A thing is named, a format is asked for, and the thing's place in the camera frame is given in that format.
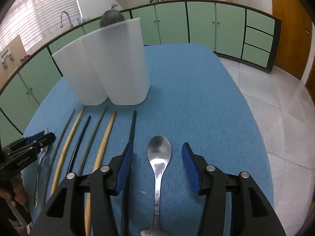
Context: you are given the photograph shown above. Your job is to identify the small steel spoon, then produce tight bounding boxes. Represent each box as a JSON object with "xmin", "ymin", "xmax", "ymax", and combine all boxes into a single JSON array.
[{"xmin": 33, "ymin": 128, "xmax": 50, "ymax": 210}]

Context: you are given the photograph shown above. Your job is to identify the dark grey chopstick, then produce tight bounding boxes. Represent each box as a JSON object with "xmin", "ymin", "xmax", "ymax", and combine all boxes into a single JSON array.
[{"xmin": 42, "ymin": 109, "xmax": 76, "ymax": 207}]

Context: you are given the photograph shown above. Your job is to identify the light wooden chopstick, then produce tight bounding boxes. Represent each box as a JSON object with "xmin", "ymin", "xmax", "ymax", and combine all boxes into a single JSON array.
[
  {"xmin": 84, "ymin": 111, "xmax": 117, "ymax": 236},
  {"xmin": 50, "ymin": 106, "xmax": 85, "ymax": 196}
]

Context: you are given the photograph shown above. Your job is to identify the grey metal chopstick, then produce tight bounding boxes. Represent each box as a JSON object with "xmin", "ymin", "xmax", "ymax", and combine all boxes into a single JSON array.
[{"xmin": 77, "ymin": 106, "xmax": 107, "ymax": 176}]

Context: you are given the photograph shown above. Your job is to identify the black chopstick with band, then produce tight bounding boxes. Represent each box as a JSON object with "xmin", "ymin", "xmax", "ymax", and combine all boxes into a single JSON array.
[{"xmin": 121, "ymin": 110, "xmax": 137, "ymax": 236}]

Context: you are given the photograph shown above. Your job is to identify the large steel spoon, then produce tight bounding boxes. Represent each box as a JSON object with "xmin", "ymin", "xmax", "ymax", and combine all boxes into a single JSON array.
[{"xmin": 140, "ymin": 135, "xmax": 172, "ymax": 235}]

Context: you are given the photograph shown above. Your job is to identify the green lower kitchen cabinets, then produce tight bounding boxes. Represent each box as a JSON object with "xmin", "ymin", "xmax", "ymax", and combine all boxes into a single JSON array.
[{"xmin": 1, "ymin": 0, "xmax": 281, "ymax": 146}]

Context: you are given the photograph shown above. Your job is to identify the person's left hand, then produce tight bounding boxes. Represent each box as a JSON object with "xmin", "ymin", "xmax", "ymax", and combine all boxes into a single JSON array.
[{"xmin": 1, "ymin": 172, "xmax": 27, "ymax": 205}]

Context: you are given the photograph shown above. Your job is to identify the cardboard box with appliance picture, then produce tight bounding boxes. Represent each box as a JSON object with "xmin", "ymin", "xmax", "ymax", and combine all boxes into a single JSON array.
[{"xmin": 0, "ymin": 35, "xmax": 26, "ymax": 89}]

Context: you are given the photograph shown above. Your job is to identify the white plastic utensil holder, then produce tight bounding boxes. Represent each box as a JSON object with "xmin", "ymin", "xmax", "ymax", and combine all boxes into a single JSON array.
[{"xmin": 53, "ymin": 18, "xmax": 150, "ymax": 105}]

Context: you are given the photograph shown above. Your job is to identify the steel sink faucet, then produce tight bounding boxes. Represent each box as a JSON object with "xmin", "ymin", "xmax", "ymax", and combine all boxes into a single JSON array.
[{"xmin": 59, "ymin": 10, "xmax": 74, "ymax": 29}]

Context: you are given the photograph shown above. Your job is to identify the white window blind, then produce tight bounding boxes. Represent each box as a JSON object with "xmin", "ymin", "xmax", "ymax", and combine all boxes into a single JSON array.
[{"xmin": 1, "ymin": 0, "xmax": 81, "ymax": 50}]

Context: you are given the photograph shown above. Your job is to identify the blue table cloth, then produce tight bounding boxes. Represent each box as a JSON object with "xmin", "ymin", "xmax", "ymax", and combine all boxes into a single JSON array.
[{"xmin": 25, "ymin": 43, "xmax": 273, "ymax": 235}]

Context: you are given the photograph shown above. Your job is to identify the steel kettle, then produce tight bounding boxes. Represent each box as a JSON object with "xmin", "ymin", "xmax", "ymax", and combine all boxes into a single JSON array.
[{"xmin": 100, "ymin": 8, "xmax": 125, "ymax": 28}]

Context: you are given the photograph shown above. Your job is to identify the wooden door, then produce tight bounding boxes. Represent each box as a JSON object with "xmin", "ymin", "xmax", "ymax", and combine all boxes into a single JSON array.
[{"xmin": 272, "ymin": 0, "xmax": 312, "ymax": 80}]

